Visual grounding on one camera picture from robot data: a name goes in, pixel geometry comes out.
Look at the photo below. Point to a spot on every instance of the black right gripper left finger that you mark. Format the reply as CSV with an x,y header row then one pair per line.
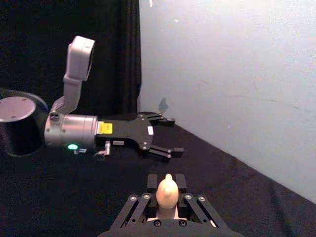
x,y
138,209

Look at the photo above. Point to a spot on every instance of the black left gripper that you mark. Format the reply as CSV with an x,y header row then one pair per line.
x,y
128,132

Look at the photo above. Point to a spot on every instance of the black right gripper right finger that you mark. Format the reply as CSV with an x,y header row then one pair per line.
x,y
196,209

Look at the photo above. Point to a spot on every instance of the small white plastic piece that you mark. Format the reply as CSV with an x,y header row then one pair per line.
x,y
167,195

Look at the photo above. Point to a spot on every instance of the black table cloth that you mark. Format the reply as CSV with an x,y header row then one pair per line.
x,y
61,195

